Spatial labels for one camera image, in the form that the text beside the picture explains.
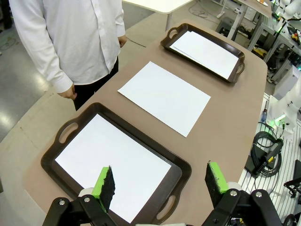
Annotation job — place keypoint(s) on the person in white shirt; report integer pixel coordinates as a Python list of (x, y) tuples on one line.
[(70, 35)]

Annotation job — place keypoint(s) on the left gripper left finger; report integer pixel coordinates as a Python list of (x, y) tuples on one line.
[(103, 188)]

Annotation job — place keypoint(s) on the person's left hand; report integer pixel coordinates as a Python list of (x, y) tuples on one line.
[(122, 41)]

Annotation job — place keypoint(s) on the person's right hand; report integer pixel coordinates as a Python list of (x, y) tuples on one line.
[(69, 93)]

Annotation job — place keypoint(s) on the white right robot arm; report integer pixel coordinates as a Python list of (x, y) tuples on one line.
[(289, 103)]

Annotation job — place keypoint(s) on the grey plastic stool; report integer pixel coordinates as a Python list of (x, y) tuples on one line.
[(225, 26)]

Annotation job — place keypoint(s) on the white A4 paper sheet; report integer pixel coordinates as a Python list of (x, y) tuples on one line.
[(117, 160), (173, 46), (207, 54)]

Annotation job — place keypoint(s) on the brown plastic tray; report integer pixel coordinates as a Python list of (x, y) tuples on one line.
[(165, 43), (48, 162)]

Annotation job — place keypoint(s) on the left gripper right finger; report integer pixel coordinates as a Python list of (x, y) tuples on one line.
[(216, 183)]

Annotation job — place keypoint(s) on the white A4 paper stack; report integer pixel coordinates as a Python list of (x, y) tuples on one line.
[(164, 96)]

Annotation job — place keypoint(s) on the person's left forearm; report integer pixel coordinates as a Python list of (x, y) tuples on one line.
[(116, 21)]

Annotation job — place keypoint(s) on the white table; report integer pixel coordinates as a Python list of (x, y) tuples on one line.
[(160, 4)]

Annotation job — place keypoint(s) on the person's right forearm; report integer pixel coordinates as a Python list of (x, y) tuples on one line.
[(47, 63)]

